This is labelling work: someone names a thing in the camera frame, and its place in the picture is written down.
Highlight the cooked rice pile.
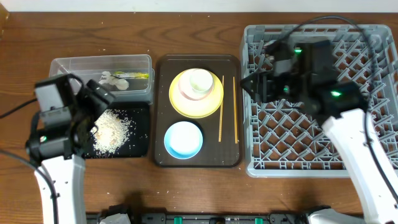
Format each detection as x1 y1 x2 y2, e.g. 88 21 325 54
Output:
91 109 132 156

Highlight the small white green cup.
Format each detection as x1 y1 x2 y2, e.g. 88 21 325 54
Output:
189 68 213 94

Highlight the light blue bowl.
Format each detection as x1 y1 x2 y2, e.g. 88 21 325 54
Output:
164 121 204 160

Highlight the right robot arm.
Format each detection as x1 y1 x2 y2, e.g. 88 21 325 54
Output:
240 39 397 223

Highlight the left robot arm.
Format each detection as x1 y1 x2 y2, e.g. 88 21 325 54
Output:
25 74 115 223

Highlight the black waste tray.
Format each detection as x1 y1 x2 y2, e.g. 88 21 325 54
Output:
85 102 150 159

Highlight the clear plastic waste bin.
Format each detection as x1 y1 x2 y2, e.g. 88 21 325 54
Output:
49 54 155 104

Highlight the grey dishwasher rack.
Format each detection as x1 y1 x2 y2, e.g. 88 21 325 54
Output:
240 24 397 178

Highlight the right wooden chopstick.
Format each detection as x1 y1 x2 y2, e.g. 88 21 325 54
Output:
233 77 239 144

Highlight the wooden chopstick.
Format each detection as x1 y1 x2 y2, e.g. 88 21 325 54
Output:
233 77 239 144
218 75 224 142

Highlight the crumpled white tissue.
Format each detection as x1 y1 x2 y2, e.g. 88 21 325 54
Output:
98 71 129 91

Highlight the green yellow wrapper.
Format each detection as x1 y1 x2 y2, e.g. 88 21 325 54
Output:
112 72 149 79

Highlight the left wooden chopstick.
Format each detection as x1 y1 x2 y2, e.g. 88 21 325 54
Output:
218 75 224 142

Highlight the dark brown serving tray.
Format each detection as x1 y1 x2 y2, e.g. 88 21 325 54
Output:
152 55 243 168

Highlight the yellow plate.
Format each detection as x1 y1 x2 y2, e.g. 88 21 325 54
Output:
169 70 224 118

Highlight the pink bowl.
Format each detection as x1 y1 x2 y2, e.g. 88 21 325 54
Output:
178 68 214 101

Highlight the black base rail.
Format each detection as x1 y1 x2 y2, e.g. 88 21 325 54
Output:
86 205 308 224

